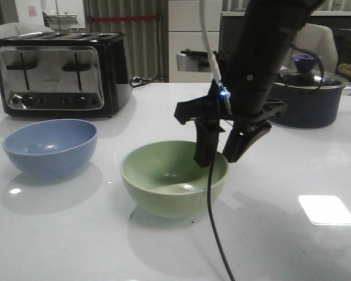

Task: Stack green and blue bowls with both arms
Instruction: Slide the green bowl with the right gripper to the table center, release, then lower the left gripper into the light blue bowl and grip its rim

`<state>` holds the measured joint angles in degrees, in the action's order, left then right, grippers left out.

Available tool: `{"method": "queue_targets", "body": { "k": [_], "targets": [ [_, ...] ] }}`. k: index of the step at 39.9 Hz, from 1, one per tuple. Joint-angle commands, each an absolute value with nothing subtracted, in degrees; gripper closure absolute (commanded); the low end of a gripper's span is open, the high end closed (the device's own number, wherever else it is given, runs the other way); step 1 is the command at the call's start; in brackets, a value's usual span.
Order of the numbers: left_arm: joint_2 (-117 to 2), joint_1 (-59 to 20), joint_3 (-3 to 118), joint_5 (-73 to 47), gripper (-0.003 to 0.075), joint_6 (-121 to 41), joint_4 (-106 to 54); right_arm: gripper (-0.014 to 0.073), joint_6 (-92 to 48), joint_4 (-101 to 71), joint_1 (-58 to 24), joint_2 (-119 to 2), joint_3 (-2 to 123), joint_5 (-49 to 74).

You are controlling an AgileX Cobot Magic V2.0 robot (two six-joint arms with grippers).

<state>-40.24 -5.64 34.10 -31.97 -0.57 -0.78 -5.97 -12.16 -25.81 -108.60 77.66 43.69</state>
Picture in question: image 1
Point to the black and chrome toaster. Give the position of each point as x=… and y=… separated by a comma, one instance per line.
x=64, y=75

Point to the grey chair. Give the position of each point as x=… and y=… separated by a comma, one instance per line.
x=16, y=29
x=319, y=40

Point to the dark kitchen counter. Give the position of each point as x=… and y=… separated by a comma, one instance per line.
x=339, y=22

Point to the green bowl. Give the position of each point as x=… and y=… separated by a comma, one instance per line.
x=163, y=179

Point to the glass pot lid blue knob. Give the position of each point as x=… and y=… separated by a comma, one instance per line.
x=309, y=75

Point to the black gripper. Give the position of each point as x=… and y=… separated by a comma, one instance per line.
x=239, y=92

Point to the dark blue saucepan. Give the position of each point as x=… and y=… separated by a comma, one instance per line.
x=310, y=106

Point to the white cabinet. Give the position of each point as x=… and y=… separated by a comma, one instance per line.
x=184, y=33

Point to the grey chair right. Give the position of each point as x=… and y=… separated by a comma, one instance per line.
x=319, y=40

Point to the grey chair left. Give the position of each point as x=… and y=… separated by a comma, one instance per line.
x=16, y=29

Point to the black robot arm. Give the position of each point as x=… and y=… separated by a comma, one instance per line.
x=269, y=28

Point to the blue bowl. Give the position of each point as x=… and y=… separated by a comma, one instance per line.
x=52, y=148

